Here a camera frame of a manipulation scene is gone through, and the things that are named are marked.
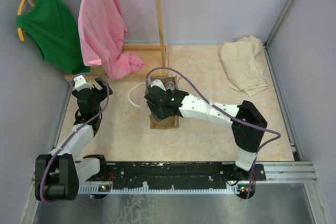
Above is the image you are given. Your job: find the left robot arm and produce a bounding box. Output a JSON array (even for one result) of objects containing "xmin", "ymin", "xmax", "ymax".
[{"xmin": 35, "ymin": 74, "xmax": 113, "ymax": 203}]

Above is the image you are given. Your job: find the green tank top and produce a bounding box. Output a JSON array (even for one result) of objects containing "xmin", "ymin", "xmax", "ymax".
[{"xmin": 16, "ymin": 0, "xmax": 90, "ymax": 74}]

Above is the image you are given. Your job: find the aluminium frame rail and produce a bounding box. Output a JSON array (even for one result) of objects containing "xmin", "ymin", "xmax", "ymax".
[{"xmin": 31, "ymin": 161, "xmax": 320, "ymax": 196}]

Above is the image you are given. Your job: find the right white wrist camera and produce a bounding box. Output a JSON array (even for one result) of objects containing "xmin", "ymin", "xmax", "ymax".
[{"xmin": 148, "ymin": 79, "xmax": 166, "ymax": 91}]

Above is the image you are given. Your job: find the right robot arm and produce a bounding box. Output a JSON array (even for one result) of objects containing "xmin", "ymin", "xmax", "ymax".
[{"xmin": 144, "ymin": 86, "xmax": 268, "ymax": 180}]

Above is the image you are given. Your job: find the pink t-shirt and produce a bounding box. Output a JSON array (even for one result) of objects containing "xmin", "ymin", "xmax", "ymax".
[{"xmin": 78, "ymin": 0, "xmax": 144, "ymax": 79}]

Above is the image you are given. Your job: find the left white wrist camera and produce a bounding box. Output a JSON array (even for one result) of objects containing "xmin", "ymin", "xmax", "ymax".
[{"xmin": 73, "ymin": 75, "xmax": 94, "ymax": 91}]

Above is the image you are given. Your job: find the purple soda can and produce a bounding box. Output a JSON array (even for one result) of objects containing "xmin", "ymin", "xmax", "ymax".
[{"xmin": 164, "ymin": 81, "xmax": 176, "ymax": 91}]

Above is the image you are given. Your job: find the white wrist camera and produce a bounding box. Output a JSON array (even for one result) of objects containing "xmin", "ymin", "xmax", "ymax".
[
  {"xmin": 148, "ymin": 79, "xmax": 166, "ymax": 91},
  {"xmin": 73, "ymin": 75, "xmax": 94, "ymax": 91}
]

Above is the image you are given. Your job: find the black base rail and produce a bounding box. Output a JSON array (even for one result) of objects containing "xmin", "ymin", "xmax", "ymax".
[{"xmin": 78, "ymin": 162, "xmax": 266, "ymax": 198}]

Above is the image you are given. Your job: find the wooden clothes rack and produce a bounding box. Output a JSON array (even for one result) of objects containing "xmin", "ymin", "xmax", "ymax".
[{"xmin": 22, "ymin": 0, "xmax": 169, "ymax": 81}]

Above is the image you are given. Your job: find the beige folded cloth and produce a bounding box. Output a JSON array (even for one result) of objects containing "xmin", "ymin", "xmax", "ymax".
[{"xmin": 219, "ymin": 35, "xmax": 267, "ymax": 97}]

